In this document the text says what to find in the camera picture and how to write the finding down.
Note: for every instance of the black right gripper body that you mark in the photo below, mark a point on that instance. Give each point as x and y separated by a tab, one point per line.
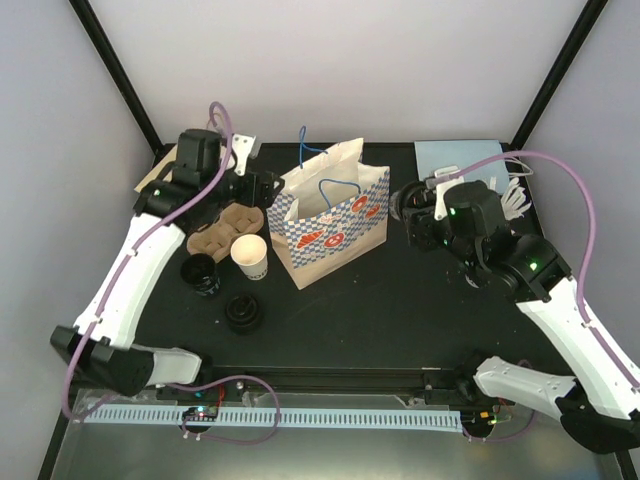
420	226

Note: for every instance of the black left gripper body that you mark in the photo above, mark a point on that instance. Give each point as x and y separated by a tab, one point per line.
249	195

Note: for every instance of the brown cardboard cup carrier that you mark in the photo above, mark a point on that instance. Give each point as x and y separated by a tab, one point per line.
216	239

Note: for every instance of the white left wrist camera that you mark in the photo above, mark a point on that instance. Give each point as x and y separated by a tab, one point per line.
244	148

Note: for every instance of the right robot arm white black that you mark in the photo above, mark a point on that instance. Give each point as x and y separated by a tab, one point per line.
598	403

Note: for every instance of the right black frame post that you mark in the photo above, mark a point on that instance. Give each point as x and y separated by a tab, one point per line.
576	38

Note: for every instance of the small electronics board left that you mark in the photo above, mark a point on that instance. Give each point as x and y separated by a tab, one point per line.
200	414

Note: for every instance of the white paper coffee cup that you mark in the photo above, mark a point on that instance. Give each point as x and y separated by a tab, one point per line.
249	253

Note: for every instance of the stack of black lids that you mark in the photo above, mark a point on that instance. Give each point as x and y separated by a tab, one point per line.
243	313

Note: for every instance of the black frame post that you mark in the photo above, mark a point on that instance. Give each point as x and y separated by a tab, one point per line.
97	35
576	38

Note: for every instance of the light blue paper bag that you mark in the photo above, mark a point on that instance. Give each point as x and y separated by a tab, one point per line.
434	155

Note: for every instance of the left black frame post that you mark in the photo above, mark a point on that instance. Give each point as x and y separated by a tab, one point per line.
97	35

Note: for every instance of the small electronics board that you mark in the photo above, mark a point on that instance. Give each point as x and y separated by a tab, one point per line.
485	418
200	414

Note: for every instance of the brown kraft paper bag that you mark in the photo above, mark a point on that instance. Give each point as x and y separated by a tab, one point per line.
160	171

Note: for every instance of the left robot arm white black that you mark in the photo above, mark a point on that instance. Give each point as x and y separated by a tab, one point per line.
203	171

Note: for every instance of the light blue slotted cable duct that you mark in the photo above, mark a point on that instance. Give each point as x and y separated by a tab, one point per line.
375	419

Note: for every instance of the blue checkered paper bag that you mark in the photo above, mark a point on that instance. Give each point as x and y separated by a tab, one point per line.
333	209

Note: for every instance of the small electronics board right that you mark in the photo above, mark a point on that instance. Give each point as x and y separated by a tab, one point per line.
485	418

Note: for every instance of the stack of paper cups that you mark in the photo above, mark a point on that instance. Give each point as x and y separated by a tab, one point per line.
475	278

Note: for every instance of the single black lid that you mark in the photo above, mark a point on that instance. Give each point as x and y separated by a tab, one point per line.
416	195

